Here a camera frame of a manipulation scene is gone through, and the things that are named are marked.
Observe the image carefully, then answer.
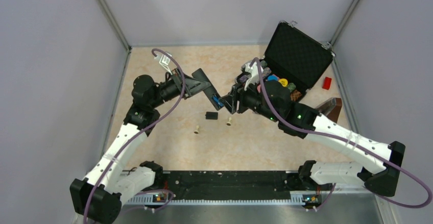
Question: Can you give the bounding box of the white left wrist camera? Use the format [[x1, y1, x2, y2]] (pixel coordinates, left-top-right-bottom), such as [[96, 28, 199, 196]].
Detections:
[[154, 54, 172, 70]]

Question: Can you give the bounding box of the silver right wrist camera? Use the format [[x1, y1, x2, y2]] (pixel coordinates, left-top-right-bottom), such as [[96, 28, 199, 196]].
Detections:
[[242, 60, 261, 91]]

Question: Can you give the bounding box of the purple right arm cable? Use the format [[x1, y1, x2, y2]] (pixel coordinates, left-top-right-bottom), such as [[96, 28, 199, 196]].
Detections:
[[250, 57, 433, 210]]

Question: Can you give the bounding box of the brown metronome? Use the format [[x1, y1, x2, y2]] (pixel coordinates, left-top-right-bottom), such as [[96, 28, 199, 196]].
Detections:
[[316, 97, 343, 123]]

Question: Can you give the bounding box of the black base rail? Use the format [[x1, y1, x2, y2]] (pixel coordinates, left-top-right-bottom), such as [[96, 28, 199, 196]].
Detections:
[[127, 170, 332, 207]]

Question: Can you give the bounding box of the green chip stack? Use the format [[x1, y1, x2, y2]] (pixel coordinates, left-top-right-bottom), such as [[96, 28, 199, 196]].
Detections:
[[287, 83, 296, 93]]

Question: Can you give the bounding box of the blue round chip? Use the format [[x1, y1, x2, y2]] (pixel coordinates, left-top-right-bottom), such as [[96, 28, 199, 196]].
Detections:
[[267, 75, 279, 81]]

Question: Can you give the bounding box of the black remote control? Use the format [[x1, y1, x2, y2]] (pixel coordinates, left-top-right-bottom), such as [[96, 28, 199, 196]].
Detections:
[[192, 68, 221, 111]]

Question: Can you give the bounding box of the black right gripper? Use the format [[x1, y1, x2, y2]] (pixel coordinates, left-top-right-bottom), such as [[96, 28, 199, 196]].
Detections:
[[219, 77, 280, 122]]

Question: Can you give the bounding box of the black remote battery cover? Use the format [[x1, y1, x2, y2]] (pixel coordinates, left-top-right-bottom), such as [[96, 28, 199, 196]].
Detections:
[[205, 112, 219, 120]]

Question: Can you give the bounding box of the orange black chip stack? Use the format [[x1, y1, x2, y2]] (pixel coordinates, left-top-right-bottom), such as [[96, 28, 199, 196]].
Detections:
[[290, 90, 303, 102]]

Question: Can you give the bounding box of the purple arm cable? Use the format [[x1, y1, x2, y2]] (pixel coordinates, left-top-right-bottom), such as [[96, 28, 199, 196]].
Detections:
[[83, 48, 187, 224], [250, 57, 433, 210]]

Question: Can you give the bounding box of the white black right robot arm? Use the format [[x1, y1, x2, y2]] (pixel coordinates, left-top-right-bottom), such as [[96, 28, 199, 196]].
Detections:
[[219, 81, 405, 197]]

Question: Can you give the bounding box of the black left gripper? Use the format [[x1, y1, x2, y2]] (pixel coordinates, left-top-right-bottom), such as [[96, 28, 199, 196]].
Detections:
[[150, 67, 211, 108]]

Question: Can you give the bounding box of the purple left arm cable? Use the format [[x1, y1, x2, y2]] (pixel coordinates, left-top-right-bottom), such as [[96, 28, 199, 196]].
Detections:
[[83, 48, 187, 224]]

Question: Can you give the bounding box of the blue battery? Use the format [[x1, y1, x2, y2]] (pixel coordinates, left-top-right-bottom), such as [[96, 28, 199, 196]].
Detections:
[[212, 95, 224, 110]]

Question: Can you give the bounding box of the red toy brick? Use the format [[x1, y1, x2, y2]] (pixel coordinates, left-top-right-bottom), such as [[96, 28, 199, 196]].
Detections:
[[322, 77, 332, 90]]

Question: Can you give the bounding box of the black poker chip case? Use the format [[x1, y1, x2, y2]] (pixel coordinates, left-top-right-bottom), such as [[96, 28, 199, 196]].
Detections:
[[234, 20, 336, 102]]

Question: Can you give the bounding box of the yellow big blind chip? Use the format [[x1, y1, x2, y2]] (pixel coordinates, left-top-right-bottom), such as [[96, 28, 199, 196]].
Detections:
[[278, 79, 288, 87]]

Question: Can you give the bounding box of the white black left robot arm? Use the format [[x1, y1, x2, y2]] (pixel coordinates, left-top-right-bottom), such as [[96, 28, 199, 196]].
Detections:
[[69, 68, 213, 223]]

